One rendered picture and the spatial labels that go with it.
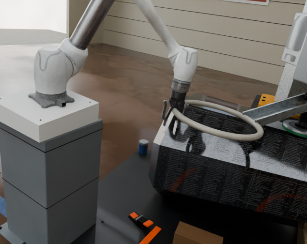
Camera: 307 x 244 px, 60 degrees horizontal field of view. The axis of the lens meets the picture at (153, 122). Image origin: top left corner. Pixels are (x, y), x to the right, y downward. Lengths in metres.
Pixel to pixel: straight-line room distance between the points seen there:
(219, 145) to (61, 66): 1.04
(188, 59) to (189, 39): 7.32
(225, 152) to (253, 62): 6.39
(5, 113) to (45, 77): 0.27
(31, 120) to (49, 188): 0.37
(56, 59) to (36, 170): 0.56
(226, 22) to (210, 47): 0.80
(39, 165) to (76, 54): 0.62
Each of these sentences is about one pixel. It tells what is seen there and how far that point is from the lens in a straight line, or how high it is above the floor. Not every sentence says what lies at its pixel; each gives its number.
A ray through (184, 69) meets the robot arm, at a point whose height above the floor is 1.19.
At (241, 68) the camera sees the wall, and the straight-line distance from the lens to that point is 8.10.
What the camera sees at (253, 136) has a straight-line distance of 1.32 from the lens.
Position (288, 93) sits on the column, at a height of 0.91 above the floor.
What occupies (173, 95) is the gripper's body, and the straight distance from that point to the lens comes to 1.33.
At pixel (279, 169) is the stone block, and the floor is 0.67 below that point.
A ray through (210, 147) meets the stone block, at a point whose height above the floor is 0.67.
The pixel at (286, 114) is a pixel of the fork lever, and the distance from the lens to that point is 1.67.
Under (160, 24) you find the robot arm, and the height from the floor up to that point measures 1.36.
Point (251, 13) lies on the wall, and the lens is 8.04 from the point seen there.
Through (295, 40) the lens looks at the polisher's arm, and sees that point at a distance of 2.56.
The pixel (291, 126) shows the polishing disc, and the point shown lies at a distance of 1.86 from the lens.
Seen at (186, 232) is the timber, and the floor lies 0.14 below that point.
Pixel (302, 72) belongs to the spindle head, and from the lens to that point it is 1.79.
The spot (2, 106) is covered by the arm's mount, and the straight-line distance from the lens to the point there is 1.51.
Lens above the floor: 1.43
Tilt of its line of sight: 23 degrees down
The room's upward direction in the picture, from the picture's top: 8 degrees clockwise
